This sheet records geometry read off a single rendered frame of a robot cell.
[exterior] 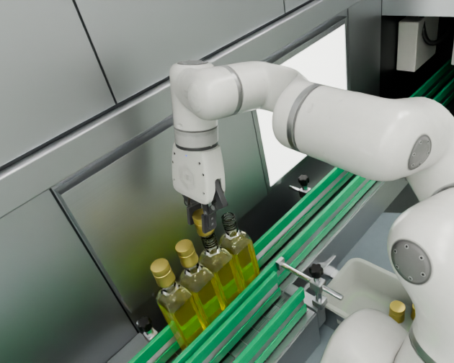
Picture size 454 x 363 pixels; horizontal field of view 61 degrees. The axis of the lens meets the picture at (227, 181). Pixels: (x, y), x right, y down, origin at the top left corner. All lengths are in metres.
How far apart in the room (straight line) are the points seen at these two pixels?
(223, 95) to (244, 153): 0.43
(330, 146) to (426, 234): 0.13
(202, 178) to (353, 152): 0.32
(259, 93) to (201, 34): 0.29
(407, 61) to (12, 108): 1.33
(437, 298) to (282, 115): 0.24
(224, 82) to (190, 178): 0.20
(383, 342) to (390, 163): 0.21
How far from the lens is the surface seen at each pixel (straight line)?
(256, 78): 0.59
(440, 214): 0.39
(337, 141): 0.42
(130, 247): 0.83
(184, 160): 0.68
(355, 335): 0.52
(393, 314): 1.04
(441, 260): 0.37
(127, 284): 0.88
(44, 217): 0.75
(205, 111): 0.55
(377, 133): 0.40
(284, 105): 0.46
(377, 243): 1.25
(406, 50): 1.62
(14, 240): 0.75
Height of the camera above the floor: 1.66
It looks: 36 degrees down
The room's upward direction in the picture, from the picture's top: 15 degrees counter-clockwise
